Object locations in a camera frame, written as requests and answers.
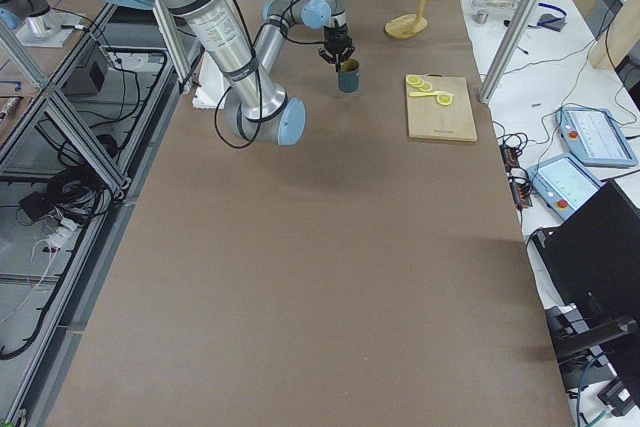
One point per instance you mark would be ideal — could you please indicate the lemon slice lower stack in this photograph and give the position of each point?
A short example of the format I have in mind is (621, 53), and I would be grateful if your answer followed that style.
(425, 87)

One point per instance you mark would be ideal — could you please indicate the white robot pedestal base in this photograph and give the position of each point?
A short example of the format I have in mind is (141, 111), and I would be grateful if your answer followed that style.
(211, 85)

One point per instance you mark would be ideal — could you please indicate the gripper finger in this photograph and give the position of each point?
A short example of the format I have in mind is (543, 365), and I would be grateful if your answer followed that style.
(343, 56)
(326, 56)

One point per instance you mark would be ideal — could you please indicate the lemon slice top right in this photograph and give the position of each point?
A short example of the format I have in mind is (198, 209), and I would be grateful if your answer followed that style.
(414, 80)

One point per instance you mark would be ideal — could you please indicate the wooden cup storage rack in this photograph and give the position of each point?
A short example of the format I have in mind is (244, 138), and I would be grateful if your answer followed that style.
(408, 25)

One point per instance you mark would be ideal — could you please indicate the far teach pendant tablet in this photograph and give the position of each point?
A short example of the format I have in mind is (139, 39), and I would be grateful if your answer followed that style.
(594, 138)

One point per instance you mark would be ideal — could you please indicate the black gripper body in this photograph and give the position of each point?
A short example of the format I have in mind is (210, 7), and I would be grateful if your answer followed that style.
(336, 40)

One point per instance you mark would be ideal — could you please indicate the yellow plastic knife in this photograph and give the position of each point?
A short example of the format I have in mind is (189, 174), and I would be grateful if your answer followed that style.
(430, 93)

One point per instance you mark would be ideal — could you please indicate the wooden cutting board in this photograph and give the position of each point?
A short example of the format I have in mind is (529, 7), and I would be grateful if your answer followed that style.
(427, 120)

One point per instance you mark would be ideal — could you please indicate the lemon slice front left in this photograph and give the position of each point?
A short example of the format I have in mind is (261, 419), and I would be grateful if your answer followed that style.
(444, 98)

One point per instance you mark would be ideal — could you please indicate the aluminium frame post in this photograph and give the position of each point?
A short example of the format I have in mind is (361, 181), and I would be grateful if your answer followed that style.
(506, 49)

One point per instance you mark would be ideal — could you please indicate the near teach pendant tablet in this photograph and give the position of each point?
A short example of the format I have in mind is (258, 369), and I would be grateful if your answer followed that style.
(563, 183)

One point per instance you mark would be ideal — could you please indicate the black computer monitor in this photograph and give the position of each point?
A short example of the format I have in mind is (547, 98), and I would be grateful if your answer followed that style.
(593, 257)

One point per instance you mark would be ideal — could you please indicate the dark blue yellow-lined cup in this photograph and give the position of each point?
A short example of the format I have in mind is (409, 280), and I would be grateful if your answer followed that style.
(348, 76)

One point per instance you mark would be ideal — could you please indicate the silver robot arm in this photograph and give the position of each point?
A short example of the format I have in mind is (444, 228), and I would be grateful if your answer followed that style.
(15, 12)
(256, 108)

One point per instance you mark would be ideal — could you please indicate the small metal weight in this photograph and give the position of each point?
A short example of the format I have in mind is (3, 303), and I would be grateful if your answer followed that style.
(481, 17)

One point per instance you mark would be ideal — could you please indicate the teach pendant tablet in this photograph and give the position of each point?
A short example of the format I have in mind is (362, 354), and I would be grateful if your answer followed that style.
(594, 138)
(563, 183)

